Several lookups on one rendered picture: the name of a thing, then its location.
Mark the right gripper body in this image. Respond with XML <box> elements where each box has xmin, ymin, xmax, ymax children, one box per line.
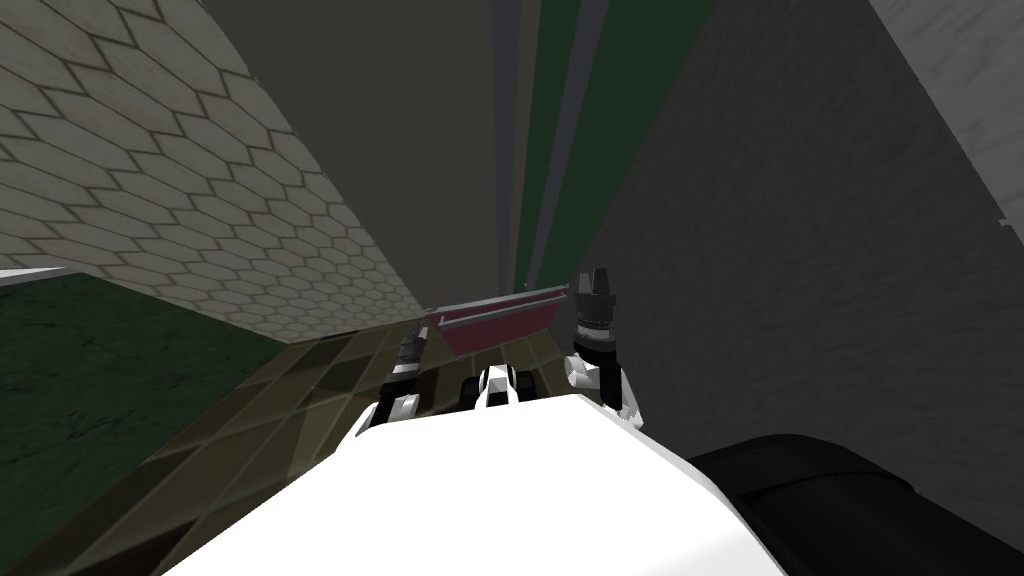
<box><xmin>572</xmin><ymin>290</ymin><xmax>618</xmax><ymax>323</ymax></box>

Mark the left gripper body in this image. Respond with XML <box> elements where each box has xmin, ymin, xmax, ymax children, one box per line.
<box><xmin>396</xmin><ymin>323</ymin><xmax>431</xmax><ymax>367</ymax></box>

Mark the maroon box with grey rim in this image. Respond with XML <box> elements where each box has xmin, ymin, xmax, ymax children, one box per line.
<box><xmin>423</xmin><ymin>284</ymin><xmax>572</xmax><ymax>358</ymax></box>

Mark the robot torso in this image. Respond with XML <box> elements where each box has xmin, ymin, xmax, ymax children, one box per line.
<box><xmin>162</xmin><ymin>363</ymin><xmax>787</xmax><ymax>576</ymax></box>

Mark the dark green door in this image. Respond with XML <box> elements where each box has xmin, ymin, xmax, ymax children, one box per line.
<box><xmin>511</xmin><ymin>0</ymin><xmax>717</xmax><ymax>294</ymax></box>

